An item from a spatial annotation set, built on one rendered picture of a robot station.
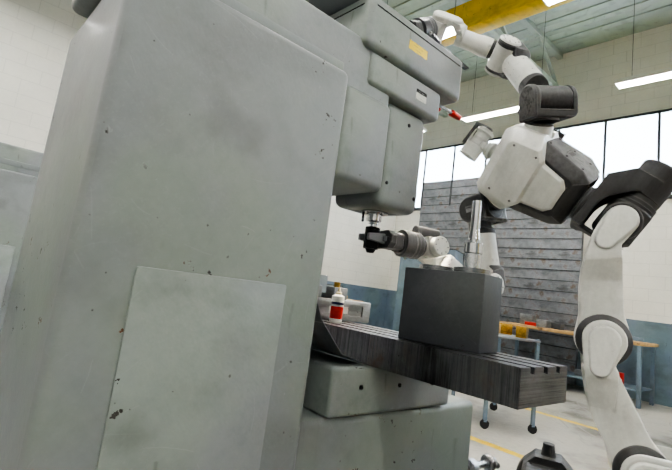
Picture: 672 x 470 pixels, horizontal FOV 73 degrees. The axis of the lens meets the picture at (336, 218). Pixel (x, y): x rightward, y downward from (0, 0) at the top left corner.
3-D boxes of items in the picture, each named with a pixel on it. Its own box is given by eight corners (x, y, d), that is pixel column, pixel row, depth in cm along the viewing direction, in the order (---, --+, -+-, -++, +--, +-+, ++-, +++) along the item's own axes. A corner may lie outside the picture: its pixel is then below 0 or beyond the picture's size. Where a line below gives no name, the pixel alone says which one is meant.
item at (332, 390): (368, 379, 166) (372, 345, 167) (450, 405, 140) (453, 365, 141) (250, 384, 133) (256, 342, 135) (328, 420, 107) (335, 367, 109)
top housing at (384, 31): (401, 118, 175) (406, 78, 178) (461, 103, 156) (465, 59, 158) (306, 67, 145) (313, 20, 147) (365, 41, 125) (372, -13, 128)
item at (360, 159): (327, 198, 148) (337, 121, 152) (383, 193, 130) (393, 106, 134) (279, 183, 136) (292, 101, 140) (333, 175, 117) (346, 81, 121)
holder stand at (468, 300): (420, 338, 129) (427, 267, 132) (497, 353, 115) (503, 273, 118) (397, 337, 120) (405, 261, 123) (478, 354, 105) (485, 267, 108)
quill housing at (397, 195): (370, 218, 158) (381, 130, 163) (418, 217, 143) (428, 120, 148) (329, 206, 146) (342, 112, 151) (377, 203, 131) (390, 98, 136)
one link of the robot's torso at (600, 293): (622, 367, 139) (643, 219, 144) (631, 373, 124) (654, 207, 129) (566, 353, 146) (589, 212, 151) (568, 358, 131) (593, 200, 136)
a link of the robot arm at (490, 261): (486, 297, 170) (478, 238, 174) (514, 295, 159) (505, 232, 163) (462, 298, 164) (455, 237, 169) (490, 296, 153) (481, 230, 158)
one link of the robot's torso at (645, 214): (649, 221, 142) (612, 200, 148) (657, 212, 130) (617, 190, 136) (621, 254, 144) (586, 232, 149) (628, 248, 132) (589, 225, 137)
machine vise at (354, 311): (342, 317, 176) (345, 288, 177) (369, 323, 164) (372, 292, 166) (263, 310, 154) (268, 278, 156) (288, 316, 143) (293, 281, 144)
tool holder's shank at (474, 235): (465, 242, 119) (469, 201, 121) (477, 244, 119) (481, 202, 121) (469, 241, 116) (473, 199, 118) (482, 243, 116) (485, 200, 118)
